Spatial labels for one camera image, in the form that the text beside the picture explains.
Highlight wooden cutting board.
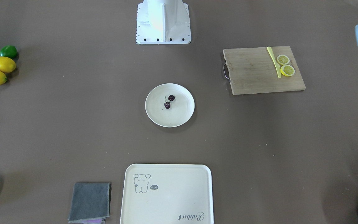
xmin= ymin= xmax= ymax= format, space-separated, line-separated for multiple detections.
xmin=223 ymin=46 xmax=306 ymax=95

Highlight green lime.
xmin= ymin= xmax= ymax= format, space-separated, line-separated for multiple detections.
xmin=0 ymin=45 xmax=18 ymax=59

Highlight dark red cherries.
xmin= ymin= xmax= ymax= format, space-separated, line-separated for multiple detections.
xmin=164 ymin=95 xmax=175 ymax=109

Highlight cream round plate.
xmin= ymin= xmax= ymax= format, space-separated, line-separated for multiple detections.
xmin=145 ymin=83 xmax=195 ymax=128

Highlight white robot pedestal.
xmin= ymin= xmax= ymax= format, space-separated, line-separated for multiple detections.
xmin=135 ymin=0 xmax=192 ymax=44

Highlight grey folded cloth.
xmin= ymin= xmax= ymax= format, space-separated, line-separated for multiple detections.
xmin=68 ymin=182 xmax=111 ymax=224

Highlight cream rabbit tray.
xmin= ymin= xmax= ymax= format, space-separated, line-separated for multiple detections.
xmin=120 ymin=164 xmax=214 ymax=224

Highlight yellow plastic knife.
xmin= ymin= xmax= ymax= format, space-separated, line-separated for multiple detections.
xmin=267 ymin=46 xmax=281 ymax=78

